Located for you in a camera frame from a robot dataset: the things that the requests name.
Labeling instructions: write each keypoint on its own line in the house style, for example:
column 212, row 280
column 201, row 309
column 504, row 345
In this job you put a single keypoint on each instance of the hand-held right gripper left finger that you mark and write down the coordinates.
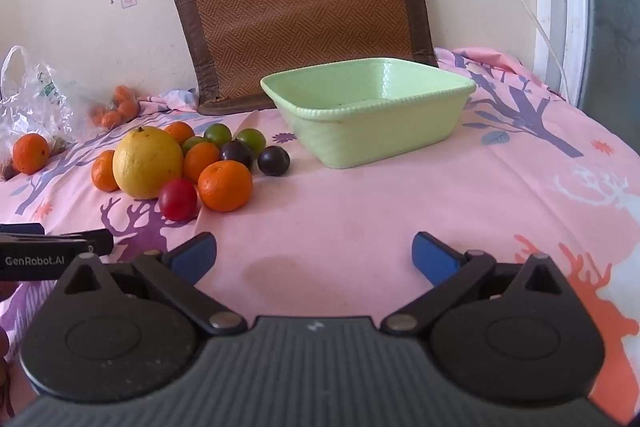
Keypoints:
column 192, row 254

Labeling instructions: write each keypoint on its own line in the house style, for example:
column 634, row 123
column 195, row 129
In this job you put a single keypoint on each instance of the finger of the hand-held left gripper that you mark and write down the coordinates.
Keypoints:
column 20, row 228
column 85, row 241

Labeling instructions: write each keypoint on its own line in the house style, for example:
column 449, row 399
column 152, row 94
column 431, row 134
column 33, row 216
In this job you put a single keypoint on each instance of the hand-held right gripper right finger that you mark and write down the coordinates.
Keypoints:
column 435, row 257

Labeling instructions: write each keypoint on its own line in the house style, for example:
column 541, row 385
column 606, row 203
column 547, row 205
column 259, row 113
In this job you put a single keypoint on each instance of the red plum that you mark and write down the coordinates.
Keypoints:
column 178, row 200

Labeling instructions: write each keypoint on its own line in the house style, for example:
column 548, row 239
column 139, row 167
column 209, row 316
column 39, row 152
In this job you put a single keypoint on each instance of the large orange tangerine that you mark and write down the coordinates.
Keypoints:
column 225, row 186

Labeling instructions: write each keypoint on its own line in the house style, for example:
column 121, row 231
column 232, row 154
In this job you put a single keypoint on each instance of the large yellow grapefruit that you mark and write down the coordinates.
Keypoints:
column 147, row 162

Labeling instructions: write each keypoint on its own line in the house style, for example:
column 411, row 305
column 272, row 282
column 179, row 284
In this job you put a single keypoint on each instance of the dark purple plum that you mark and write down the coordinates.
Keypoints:
column 236, row 153
column 274, row 161

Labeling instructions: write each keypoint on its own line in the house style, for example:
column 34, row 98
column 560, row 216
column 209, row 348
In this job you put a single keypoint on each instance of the green plum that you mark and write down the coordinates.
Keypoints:
column 251, row 139
column 218, row 133
column 192, row 143

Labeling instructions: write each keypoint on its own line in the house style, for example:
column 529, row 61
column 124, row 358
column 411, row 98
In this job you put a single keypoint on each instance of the light green plastic basin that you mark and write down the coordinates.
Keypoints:
column 370, row 122

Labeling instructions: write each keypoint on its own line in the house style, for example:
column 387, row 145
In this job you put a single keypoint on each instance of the person's left hand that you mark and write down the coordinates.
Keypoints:
column 10, row 291

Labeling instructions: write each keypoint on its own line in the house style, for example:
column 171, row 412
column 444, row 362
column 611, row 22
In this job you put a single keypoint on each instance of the pink deer print bedsheet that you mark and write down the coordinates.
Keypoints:
column 350, row 207

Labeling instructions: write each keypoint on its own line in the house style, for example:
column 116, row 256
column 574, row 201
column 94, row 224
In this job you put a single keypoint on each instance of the small tangerine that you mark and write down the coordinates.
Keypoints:
column 124, row 93
column 129, row 108
column 110, row 118

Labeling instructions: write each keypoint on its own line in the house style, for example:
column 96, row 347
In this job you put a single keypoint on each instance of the clear plastic bag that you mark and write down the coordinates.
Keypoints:
column 30, row 102

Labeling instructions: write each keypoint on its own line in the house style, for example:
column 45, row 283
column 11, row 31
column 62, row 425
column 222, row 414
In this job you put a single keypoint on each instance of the brown woven seat mat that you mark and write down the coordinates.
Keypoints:
column 300, row 7

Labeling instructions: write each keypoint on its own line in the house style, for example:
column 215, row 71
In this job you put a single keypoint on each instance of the white framed window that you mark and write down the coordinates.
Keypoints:
column 565, row 7

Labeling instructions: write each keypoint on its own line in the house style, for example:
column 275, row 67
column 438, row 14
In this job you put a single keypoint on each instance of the pink wall sticker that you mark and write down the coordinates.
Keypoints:
column 129, row 0

